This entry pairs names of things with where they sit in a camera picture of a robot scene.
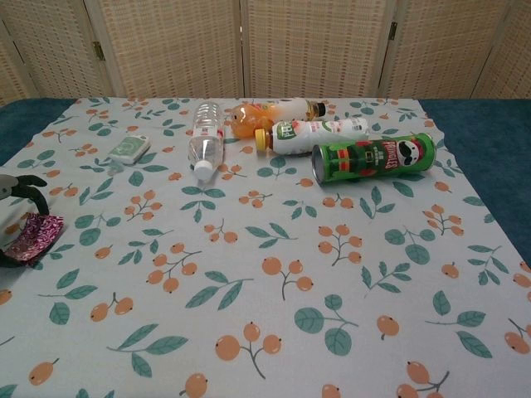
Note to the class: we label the clear plastic water bottle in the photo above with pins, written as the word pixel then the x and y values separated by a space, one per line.
pixel 205 145

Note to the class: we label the floral leaf-and-fruit tablecloth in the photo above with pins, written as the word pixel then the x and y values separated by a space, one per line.
pixel 265 248

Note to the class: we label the white yellow-capped drink bottle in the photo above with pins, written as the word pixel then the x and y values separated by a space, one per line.
pixel 298 137

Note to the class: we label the pink patterned foil packet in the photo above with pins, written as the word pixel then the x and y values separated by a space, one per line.
pixel 41 234

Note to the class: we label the orange juice bottle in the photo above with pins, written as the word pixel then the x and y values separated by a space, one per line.
pixel 245 120

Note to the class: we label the green Pringles can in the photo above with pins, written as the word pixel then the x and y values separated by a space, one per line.
pixel 373 159

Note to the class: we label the green chewing gum pack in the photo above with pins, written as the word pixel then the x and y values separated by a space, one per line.
pixel 126 148

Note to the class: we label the robot left five-finger hand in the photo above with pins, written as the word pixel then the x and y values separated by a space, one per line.
pixel 29 181

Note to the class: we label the brass screen hinge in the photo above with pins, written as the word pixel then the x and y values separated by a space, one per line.
pixel 392 31
pixel 97 49

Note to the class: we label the blue felt table cover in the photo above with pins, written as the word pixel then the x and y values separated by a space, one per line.
pixel 477 137

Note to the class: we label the woven folding screen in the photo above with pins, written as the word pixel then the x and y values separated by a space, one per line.
pixel 174 49

